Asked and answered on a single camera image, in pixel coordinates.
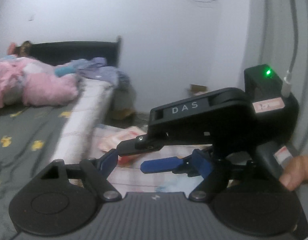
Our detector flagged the brown plush toy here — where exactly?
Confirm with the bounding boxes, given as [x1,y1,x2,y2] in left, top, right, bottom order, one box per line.
[7,41,34,56]

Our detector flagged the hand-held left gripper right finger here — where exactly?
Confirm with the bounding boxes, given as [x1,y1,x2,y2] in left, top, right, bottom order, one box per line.
[188,149,282,202]

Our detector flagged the pink checked mat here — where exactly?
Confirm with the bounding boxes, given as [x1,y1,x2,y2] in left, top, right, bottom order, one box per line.
[90,124,212,196]

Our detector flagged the pink quilt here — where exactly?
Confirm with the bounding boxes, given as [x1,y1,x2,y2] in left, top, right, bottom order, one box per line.
[0,56,80,108]

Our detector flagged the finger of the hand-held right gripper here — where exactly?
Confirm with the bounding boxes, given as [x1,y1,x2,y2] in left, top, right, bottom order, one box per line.
[140,154,195,175]
[116,135,167,157]

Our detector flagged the dark clothes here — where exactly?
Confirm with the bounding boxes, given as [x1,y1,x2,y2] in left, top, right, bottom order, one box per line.
[113,71,136,120]

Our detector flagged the person's right hand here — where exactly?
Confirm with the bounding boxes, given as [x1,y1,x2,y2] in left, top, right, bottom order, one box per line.
[278,154,308,192]

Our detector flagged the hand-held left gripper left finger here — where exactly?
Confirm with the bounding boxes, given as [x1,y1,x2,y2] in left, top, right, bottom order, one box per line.
[40,149,122,202]

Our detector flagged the purple clothes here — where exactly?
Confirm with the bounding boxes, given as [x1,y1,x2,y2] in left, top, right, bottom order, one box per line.
[76,57,120,86]

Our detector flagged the teal cloth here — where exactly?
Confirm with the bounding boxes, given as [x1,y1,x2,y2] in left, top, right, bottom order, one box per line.
[55,64,77,77]

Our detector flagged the dark bed headboard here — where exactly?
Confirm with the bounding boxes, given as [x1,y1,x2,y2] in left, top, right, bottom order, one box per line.
[31,36,122,68]

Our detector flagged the small cardboard box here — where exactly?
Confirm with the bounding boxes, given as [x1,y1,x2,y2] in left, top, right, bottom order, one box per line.
[186,83,210,97]

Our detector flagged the grey printed bedsheet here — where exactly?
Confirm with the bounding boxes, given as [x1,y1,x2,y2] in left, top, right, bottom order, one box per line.
[0,102,81,240]

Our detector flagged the white folded blanket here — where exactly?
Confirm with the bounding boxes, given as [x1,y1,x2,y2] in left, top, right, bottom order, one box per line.
[52,77,115,161]

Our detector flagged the grey charging cable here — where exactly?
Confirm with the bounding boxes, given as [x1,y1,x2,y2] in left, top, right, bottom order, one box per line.
[281,0,301,98]

